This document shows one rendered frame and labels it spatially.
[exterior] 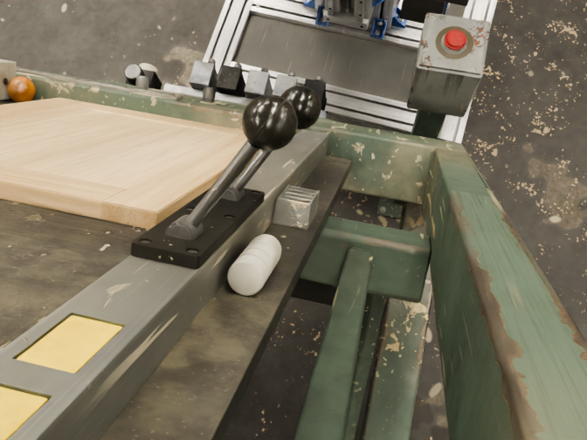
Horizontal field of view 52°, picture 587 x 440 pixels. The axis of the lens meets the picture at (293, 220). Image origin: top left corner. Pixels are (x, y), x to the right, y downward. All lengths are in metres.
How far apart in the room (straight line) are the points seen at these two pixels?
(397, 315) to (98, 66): 1.61
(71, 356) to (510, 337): 0.24
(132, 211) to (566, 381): 0.41
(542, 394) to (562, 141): 1.90
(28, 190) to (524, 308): 0.47
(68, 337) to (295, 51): 1.74
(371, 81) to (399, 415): 1.13
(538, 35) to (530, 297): 1.96
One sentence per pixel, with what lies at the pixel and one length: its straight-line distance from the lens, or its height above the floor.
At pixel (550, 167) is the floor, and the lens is 2.16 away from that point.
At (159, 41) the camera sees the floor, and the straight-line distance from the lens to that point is 2.36.
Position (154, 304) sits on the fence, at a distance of 0.36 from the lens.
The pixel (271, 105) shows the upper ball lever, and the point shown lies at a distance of 0.40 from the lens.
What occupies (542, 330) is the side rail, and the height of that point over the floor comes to 1.53.
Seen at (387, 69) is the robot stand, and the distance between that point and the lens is 1.97.
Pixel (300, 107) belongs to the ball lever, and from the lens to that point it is 0.51.
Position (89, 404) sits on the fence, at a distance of 0.30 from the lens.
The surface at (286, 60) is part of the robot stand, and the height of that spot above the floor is 0.21.
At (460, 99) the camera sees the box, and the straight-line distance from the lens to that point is 1.23.
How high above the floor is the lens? 1.91
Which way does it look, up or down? 74 degrees down
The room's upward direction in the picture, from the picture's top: 16 degrees counter-clockwise
